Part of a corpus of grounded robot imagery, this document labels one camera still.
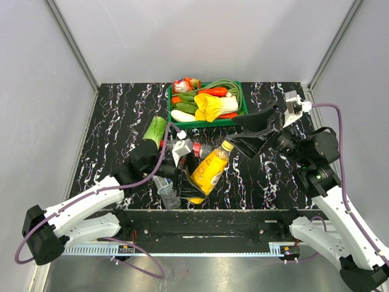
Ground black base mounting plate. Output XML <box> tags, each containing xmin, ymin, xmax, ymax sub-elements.
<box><xmin>113</xmin><ymin>209</ymin><xmax>300</xmax><ymax>243</ymax></box>

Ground small orange toy carrot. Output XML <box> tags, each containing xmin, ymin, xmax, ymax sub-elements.
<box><xmin>171</xmin><ymin>96</ymin><xmax>182</xmax><ymax>104</ymax></box>

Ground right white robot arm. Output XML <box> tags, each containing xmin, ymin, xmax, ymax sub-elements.
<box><xmin>227</xmin><ymin>102</ymin><xmax>388</xmax><ymax>291</ymax></box>

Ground aluminium slotted rail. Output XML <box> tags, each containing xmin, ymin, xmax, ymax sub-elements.
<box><xmin>64</xmin><ymin>237</ymin><xmax>294</xmax><ymax>257</ymax></box>

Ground yellow juice bottle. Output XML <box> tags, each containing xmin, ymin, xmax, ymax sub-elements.
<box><xmin>191</xmin><ymin>141</ymin><xmax>234</xmax><ymax>197</ymax></box>

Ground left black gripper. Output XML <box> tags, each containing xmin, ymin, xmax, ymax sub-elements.
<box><xmin>143</xmin><ymin>150</ymin><xmax>211</xmax><ymax>198</ymax></box>

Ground green toy long beans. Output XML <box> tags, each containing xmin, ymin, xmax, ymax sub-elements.
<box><xmin>190</xmin><ymin>79</ymin><xmax>247</xmax><ymax>115</ymax></box>

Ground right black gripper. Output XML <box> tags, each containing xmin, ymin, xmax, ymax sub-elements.
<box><xmin>225</xmin><ymin>101</ymin><xmax>310</xmax><ymax>164</ymax></box>

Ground white toy radish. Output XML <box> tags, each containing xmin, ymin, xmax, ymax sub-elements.
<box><xmin>171</xmin><ymin>109</ymin><xmax>196</xmax><ymax>122</ymax></box>

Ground green toy bok choy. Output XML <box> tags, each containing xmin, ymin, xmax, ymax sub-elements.
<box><xmin>170</xmin><ymin>92</ymin><xmax>198</xmax><ymax>114</ymax></box>

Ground clear water bottle white cap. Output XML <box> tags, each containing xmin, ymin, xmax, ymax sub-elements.
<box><xmin>153</xmin><ymin>175</ymin><xmax>181</xmax><ymax>210</ymax></box>

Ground red toy pepper bottom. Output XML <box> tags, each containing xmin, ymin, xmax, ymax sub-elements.
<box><xmin>218</xmin><ymin>113</ymin><xmax>238</xmax><ymax>119</ymax></box>

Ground clear cola bottle red label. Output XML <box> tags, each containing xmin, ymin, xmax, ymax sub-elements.
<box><xmin>160</xmin><ymin>139</ymin><xmax>213</xmax><ymax>158</ymax></box>

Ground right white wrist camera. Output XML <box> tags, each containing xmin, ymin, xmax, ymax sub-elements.
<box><xmin>283</xmin><ymin>91</ymin><xmax>312</xmax><ymax>128</ymax></box>

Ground red toy chili pepper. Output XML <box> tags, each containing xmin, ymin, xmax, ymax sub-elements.
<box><xmin>198</xmin><ymin>87</ymin><xmax>228</xmax><ymax>97</ymax></box>

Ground orange white toy vegetable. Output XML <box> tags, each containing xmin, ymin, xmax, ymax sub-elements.
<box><xmin>172</xmin><ymin>77</ymin><xmax>201</xmax><ymax>94</ymax></box>

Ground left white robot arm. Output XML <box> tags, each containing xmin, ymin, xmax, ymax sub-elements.
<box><xmin>15</xmin><ymin>139</ymin><xmax>206</xmax><ymax>266</ymax></box>

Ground green plastic basket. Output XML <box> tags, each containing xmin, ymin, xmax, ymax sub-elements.
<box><xmin>168</xmin><ymin>85</ymin><xmax>248</xmax><ymax>130</ymax></box>

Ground yellow white toy cabbage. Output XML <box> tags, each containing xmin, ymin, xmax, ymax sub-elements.
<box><xmin>194</xmin><ymin>94</ymin><xmax>239</xmax><ymax>122</ymax></box>

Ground toy napa cabbage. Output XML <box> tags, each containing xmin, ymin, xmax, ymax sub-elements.
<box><xmin>143</xmin><ymin>116</ymin><xmax>167</xmax><ymax>144</ymax></box>

